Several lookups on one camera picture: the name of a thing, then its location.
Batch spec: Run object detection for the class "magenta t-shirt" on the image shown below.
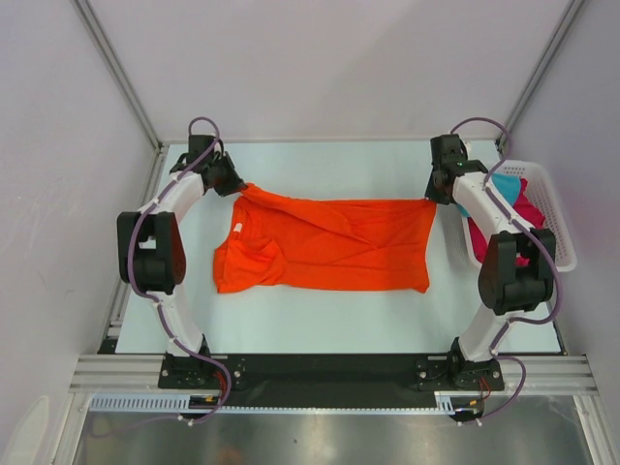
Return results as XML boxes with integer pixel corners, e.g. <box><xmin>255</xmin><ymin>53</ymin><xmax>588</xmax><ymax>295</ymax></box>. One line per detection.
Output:
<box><xmin>465</xmin><ymin>178</ymin><xmax>545</xmax><ymax>264</ymax></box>

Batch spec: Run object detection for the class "frame post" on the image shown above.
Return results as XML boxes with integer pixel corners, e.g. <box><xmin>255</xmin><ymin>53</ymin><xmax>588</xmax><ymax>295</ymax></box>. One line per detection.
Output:
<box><xmin>505</xmin><ymin>0</ymin><xmax>590</xmax><ymax>134</ymax></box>
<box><xmin>70</xmin><ymin>0</ymin><xmax>162</xmax><ymax>152</ymax></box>

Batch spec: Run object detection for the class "orange t-shirt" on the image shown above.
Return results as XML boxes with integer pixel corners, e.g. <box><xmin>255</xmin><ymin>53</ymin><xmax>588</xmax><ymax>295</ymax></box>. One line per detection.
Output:
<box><xmin>213</xmin><ymin>184</ymin><xmax>437</xmax><ymax>294</ymax></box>

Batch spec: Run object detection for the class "aluminium frame rail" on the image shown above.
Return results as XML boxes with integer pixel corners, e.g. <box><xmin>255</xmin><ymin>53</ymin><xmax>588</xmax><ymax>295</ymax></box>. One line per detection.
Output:
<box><xmin>70</xmin><ymin>355</ymin><xmax>599</xmax><ymax>396</ymax></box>

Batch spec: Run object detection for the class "left rear frame post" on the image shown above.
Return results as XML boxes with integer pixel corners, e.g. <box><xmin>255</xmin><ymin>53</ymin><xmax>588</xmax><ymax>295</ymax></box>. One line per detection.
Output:
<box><xmin>70</xmin><ymin>0</ymin><xmax>162</xmax><ymax>152</ymax></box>

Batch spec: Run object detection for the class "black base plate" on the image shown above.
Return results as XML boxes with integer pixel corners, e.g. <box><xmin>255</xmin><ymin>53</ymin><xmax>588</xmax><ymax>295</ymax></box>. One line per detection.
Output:
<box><xmin>158</xmin><ymin>354</ymin><xmax>505</xmax><ymax>410</ymax></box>

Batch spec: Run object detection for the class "teal t-shirt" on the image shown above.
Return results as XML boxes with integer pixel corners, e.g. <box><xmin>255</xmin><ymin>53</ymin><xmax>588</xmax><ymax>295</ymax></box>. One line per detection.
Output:
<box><xmin>456</xmin><ymin>173</ymin><xmax>521</xmax><ymax>218</ymax></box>

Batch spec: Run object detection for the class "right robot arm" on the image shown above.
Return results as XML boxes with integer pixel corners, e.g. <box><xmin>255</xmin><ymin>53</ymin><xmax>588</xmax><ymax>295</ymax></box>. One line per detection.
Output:
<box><xmin>426</xmin><ymin>134</ymin><xmax>559</xmax><ymax>389</ymax></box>

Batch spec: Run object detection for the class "right rear frame post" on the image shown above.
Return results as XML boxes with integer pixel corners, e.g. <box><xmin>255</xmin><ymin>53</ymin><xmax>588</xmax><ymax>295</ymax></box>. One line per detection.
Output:
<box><xmin>505</xmin><ymin>0</ymin><xmax>590</xmax><ymax>134</ymax></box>

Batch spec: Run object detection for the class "white slotted cable duct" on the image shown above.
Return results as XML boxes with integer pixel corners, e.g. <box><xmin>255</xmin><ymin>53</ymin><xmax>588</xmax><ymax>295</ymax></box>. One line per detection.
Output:
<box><xmin>89</xmin><ymin>390</ymin><xmax>485</xmax><ymax>416</ymax></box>

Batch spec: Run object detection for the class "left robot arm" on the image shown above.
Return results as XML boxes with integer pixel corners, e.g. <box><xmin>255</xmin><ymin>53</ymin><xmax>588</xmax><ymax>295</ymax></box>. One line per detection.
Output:
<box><xmin>116</xmin><ymin>135</ymin><xmax>246</xmax><ymax>388</ymax></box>

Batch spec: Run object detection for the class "white plastic basket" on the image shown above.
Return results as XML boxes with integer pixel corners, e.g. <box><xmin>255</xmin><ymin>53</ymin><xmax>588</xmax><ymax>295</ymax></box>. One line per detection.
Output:
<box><xmin>452</xmin><ymin>160</ymin><xmax>577</xmax><ymax>273</ymax></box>

